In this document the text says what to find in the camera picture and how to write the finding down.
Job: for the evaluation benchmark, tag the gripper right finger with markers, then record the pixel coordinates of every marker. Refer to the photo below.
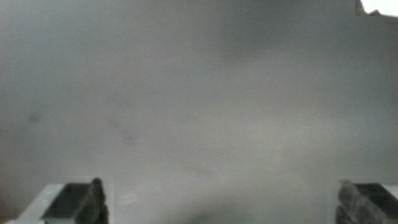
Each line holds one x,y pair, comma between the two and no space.
368,203

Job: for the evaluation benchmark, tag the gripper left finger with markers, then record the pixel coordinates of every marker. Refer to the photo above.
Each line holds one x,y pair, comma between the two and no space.
69,204

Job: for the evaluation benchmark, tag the white drawer cabinet frame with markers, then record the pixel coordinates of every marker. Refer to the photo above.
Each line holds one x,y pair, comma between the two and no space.
213,101

